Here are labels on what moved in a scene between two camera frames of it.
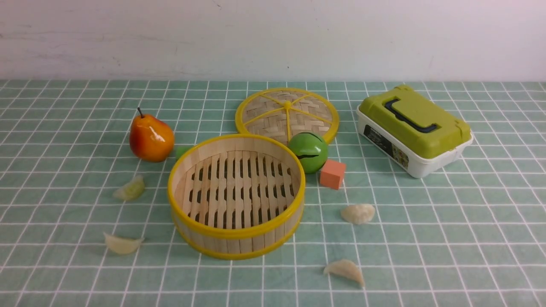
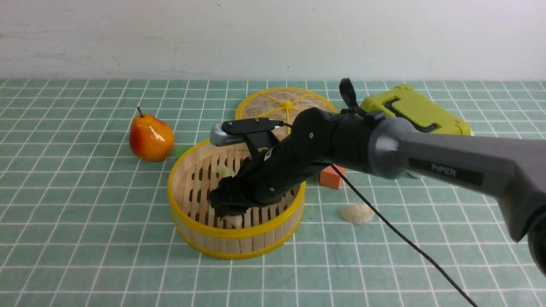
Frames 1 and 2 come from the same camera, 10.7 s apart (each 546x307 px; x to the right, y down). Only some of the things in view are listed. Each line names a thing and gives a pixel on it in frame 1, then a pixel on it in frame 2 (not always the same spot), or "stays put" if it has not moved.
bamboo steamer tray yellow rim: x=235 y=196 stays put
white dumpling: x=358 y=213 stays put
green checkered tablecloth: x=473 y=235 stays put
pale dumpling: x=123 y=246 → x=236 y=220
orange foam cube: x=332 y=173 stays put
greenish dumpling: x=132 y=191 → x=224 y=171
